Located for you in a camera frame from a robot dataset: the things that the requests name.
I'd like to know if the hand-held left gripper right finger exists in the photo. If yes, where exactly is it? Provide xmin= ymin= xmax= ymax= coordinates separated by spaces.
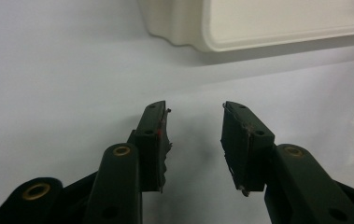
xmin=220 ymin=101 xmax=276 ymax=198

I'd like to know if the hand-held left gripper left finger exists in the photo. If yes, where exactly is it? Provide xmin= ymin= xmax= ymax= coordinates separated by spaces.
xmin=134 ymin=100 xmax=173 ymax=194

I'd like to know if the white plastic tray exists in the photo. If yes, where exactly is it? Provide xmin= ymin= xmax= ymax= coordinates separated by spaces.
xmin=137 ymin=0 xmax=354 ymax=53

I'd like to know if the white table mat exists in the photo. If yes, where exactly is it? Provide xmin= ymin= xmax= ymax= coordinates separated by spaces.
xmin=0 ymin=0 xmax=354 ymax=224

